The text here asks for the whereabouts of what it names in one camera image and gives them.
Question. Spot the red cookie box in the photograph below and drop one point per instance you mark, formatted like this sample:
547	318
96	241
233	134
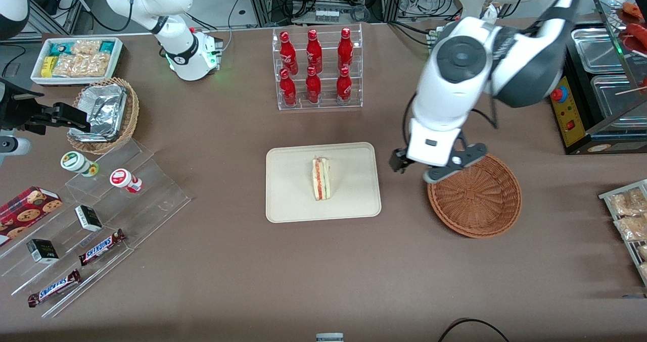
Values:
25	213

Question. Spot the yellow snack pack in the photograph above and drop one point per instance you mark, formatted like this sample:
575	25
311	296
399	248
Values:
47	66

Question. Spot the red lid yogurt cup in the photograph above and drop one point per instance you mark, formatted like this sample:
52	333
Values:
123	179

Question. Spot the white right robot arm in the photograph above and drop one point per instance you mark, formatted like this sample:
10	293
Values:
177	44

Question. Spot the beige plastic tray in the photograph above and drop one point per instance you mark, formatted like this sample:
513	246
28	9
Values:
293	183

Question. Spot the clear pastry bag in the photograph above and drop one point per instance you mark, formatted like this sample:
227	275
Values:
632	228
627	203

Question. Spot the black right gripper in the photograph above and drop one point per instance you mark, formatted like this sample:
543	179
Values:
14	110

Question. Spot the white power strip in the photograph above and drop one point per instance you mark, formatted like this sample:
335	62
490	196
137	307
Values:
327	14

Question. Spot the triangle sandwich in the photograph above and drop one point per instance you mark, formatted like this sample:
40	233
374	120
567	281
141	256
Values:
320	180

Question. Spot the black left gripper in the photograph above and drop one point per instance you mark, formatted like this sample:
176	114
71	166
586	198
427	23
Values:
398	160

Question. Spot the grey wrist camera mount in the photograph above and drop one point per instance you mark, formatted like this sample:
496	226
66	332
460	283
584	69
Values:
455	167
12	146

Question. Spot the tan wicker basket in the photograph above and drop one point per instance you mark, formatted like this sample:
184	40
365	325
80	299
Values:
130	114

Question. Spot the white rectangular snack bin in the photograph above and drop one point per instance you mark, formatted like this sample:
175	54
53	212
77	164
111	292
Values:
38	77

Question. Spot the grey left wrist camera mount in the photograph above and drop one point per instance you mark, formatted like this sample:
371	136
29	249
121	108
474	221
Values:
455	167

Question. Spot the red cola bottle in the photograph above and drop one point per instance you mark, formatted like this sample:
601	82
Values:
345	49
313	88
344	88
288	89
314	51
287	54

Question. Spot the green lid yogurt cup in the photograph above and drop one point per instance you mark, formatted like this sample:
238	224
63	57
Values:
76	161

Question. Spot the snickers chocolate bar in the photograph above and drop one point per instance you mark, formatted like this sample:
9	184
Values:
53	288
101	247

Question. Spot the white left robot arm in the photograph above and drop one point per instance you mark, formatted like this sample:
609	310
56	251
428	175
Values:
455	94

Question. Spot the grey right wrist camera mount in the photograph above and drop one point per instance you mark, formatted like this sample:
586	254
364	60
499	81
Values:
12	146

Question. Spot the clear acrylic bottle rack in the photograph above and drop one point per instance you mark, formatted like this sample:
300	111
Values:
323	104

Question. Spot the clear cracker bag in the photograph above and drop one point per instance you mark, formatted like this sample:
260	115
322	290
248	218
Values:
81	65
86	47

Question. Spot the tray of packaged snacks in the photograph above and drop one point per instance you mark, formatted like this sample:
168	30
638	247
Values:
629	248

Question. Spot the clear acrylic step shelf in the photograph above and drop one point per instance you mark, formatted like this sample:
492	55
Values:
151	200

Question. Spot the brown round wicker basket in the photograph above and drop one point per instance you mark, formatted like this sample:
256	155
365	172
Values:
475	200

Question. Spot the silver foil container stack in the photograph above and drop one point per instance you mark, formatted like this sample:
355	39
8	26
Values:
103	109

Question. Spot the small black box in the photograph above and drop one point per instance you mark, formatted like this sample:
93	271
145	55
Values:
43	251
88	218

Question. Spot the grey device at table edge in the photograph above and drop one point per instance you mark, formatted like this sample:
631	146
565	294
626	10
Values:
329	337

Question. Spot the teal snack pack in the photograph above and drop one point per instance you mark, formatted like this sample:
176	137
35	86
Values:
58	49

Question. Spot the black hot dog machine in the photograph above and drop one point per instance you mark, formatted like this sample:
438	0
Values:
571	119

